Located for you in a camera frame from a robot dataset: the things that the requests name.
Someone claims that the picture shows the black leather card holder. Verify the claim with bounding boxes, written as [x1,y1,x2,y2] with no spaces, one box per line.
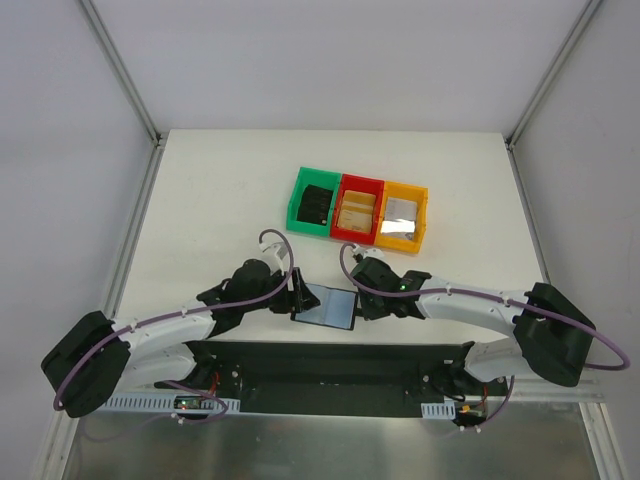
[291,284,358,331]

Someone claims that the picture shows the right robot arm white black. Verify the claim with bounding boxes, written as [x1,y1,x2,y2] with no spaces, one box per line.
[350,254,595,395]

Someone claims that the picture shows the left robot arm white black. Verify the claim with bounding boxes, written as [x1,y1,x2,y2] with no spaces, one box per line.
[41,259,321,418]

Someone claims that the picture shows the white cards in yellow bin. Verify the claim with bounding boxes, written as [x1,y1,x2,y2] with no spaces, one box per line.
[380,197,418,240]

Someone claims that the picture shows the gold cards in red bin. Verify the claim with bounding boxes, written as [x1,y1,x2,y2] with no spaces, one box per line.
[337,190,376,234]

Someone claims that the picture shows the black cards in green bin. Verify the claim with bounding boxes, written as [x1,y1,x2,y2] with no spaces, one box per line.
[296,185,333,226]

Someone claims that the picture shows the red plastic bin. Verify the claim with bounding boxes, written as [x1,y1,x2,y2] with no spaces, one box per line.
[330,174,384,245]

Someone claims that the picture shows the yellow plastic bin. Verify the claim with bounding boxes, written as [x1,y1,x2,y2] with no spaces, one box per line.
[374,181,429,254]

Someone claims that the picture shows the green plastic bin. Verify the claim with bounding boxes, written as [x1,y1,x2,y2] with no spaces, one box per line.
[286,167,342,237]

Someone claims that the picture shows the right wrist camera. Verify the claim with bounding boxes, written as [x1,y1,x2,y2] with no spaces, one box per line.
[351,244,385,262]

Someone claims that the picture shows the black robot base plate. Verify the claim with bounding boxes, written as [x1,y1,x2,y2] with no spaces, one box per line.
[182,341,507,418]

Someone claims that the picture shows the right white cable duct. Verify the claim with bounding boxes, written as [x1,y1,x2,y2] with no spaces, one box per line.
[420,401,457,421]

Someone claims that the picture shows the white cable duct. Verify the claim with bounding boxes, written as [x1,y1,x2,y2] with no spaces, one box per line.
[420,401,457,421]
[99,393,241,415]

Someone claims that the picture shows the right aluminium table rail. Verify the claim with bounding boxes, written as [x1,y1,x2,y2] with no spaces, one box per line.
[505,144,571,351]

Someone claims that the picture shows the aluminium table rail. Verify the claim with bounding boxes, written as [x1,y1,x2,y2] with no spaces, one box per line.
[505,144,571,351]
[100,137,167,319]

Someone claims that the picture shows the left aluminium table rail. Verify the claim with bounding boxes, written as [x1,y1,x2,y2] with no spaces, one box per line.
[100,137,167,319]

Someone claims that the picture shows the left white cable duct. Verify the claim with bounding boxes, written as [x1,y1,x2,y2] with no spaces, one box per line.
[99,393,241,415]

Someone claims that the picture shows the left aluminium frame post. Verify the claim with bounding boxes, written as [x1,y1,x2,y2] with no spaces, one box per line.
[76,0,163,146]

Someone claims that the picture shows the aluminium frame post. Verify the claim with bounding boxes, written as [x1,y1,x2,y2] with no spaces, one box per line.
[76,0,163,146]
[505,0,606,151]

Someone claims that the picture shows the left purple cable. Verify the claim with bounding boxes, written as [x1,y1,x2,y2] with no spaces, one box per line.
[53,228,296,426]

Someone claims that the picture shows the purple cable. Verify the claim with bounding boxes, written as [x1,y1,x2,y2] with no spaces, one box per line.
[339,243,631,371]
[53,228,296,426]

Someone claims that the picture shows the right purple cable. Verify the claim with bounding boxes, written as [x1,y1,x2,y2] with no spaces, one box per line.
[339,243,631,371]

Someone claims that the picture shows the right aluminium frame post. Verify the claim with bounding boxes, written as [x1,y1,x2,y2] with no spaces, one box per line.
[505,0,606,151]

